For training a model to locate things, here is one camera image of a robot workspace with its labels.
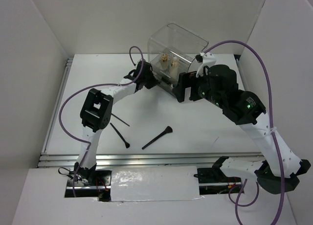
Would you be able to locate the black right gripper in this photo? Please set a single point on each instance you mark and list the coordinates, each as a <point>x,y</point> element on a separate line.
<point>193,95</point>

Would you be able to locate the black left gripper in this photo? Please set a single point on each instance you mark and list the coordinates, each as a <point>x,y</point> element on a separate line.
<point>154,81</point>

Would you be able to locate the cream foundation bottle gold collar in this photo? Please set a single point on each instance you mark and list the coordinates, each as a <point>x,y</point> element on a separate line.
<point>174,67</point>

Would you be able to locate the small gold cap bottle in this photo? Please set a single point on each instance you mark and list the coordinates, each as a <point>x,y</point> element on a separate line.
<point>164,61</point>

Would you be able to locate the clear acrylic makeup organizer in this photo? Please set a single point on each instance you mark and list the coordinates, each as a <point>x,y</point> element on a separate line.
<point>174,40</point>

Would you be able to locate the black thin makeup brush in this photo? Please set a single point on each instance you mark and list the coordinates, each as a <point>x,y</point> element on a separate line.
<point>118,118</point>

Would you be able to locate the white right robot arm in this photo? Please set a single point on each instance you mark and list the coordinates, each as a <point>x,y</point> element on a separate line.
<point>280,162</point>

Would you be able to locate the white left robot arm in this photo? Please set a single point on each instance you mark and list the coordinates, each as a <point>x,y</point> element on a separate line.
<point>97,110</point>

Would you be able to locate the black fan makeup brush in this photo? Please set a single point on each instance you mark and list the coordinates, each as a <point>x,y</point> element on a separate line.
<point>167,130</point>

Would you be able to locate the black small makeup brush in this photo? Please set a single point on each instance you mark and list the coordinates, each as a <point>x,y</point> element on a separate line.
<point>127,145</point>

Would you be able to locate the aluminium frame rail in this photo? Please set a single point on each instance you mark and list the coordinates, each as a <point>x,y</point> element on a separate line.
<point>104,161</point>

